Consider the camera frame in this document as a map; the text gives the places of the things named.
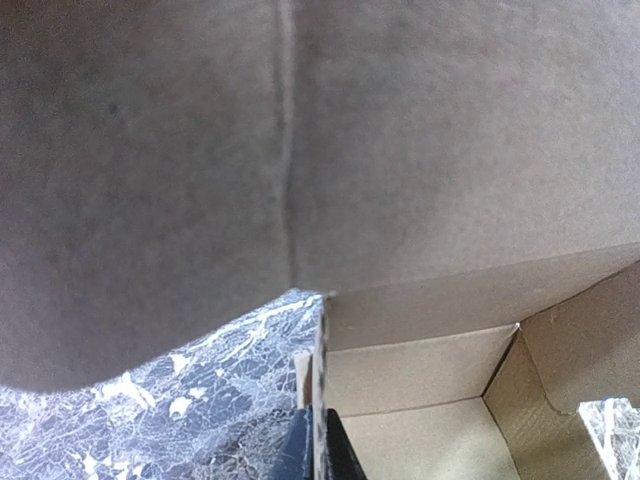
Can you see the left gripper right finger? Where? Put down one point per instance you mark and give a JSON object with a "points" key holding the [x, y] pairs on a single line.
{"points": [[342, 461]]}

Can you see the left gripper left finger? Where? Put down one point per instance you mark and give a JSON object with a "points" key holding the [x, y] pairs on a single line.
{"points": [[295, 458]]}

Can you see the brown cardboard box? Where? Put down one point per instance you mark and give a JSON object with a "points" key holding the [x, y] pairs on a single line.
{"points": [[421, 214]]}

